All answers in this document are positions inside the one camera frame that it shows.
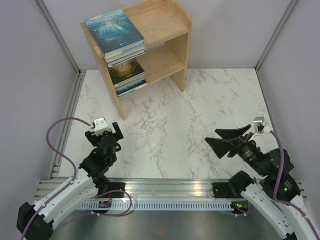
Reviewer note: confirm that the wooden two-tier shelf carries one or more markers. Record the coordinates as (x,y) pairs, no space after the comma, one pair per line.
(166,29)

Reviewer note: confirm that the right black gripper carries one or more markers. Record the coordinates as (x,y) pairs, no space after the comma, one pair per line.
(220,146)

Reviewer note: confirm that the aluminium mounting rail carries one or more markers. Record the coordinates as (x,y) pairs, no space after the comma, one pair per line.
(169,187)

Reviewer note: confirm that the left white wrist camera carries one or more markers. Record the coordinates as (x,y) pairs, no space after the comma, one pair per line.
(99,126)

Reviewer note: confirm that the white slotted cable duct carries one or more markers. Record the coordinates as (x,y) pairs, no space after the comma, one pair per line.
(164,205)

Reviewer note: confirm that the Robinson Crusoe purple book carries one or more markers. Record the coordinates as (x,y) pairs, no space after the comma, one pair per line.
(124,59)

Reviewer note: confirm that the left aluminium frame post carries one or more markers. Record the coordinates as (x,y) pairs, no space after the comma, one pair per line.
(57,34)

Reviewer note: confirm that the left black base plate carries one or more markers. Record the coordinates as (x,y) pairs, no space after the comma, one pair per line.
(114,190)

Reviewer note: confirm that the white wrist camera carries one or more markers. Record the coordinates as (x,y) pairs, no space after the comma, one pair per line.
(261,127)
(99,126)

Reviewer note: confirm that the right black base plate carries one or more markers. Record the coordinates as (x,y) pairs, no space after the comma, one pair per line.
(221,190)

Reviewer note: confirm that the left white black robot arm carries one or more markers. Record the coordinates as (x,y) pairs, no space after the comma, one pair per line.
(38,221)

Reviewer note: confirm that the Wuthering Heights dark blue book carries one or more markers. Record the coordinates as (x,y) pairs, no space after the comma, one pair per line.
(129,87)

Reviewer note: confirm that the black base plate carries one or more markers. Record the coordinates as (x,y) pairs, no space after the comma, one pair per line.
(114,190)
(221,190)

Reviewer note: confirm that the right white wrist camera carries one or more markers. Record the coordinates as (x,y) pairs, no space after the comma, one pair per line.
(261,127)

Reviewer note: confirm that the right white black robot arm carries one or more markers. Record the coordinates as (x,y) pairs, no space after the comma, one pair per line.
(277,196)

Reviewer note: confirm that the grey white book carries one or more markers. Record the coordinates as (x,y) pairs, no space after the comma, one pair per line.
(126,54)

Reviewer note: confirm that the black Moon and Sixpence book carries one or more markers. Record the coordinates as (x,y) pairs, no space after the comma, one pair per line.
(129,80)

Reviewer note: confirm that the teal sea cover book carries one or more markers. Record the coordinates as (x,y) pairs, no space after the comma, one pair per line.
(114,33)

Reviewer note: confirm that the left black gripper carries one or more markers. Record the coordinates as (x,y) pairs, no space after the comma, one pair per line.
(94,139)

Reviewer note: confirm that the aluminium frame post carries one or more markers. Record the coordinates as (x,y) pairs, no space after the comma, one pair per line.
(278,29)
(57,34)

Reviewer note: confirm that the green gold fantasy book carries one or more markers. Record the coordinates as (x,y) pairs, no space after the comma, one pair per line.
(125,71)

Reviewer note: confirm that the right aluminium frame post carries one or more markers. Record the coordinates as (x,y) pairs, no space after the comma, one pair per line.
(278,29)

